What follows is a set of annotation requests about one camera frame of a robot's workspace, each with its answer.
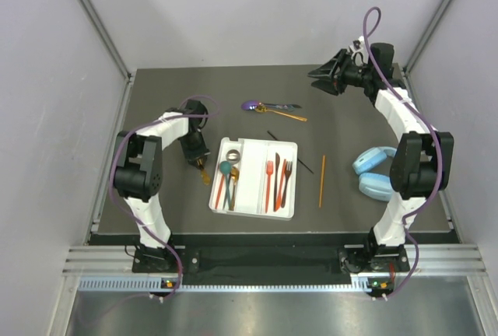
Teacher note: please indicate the gold metal knife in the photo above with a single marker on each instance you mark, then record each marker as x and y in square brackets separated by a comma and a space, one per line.
[206, 180]

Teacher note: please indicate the orange plastic fork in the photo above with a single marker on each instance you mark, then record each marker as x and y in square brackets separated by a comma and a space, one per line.
[269, 171]

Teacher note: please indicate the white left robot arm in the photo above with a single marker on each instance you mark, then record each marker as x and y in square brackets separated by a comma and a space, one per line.
[137, 169]

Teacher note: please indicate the iridescent purple spoon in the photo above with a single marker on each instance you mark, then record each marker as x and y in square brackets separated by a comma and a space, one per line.
[251, 105]

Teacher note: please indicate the orange plastic spoon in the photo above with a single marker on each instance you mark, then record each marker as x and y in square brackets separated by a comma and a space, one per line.
[220, 190]

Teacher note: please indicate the orange plastic knife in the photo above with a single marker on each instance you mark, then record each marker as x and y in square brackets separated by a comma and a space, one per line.
[278, 200]

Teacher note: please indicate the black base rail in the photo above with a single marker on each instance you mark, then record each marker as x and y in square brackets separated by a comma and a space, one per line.
[271, 258]

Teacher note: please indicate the gold metal spoon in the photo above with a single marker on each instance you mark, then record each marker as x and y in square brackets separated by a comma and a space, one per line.
[234, 175]

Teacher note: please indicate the white divided utensil tray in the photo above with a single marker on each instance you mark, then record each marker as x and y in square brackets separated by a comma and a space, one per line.
[251, 186]

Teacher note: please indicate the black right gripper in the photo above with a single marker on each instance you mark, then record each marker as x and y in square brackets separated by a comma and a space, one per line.
[334, 85]

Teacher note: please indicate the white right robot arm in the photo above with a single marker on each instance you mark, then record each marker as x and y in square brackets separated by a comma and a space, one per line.
[409, 176]

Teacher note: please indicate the black chopstick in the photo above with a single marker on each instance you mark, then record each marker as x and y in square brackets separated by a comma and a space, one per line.
[291, 150]

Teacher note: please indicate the light blue headphones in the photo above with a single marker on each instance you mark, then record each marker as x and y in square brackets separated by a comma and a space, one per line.
[374, 185]

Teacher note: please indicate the silver metal spoon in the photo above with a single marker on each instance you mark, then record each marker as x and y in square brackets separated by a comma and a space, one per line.
[233, 156]

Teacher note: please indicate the teal plastic spoon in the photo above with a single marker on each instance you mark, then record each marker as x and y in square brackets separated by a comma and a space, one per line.
[225, 168]

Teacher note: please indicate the gold thin utensil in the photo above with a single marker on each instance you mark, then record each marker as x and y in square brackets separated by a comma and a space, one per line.
[264, 109]

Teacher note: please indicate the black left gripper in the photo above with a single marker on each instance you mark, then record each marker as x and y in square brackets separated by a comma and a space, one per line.
[192, 157]

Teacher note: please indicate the grey cable duct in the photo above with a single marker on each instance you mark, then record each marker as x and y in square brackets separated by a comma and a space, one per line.
[162, 284]

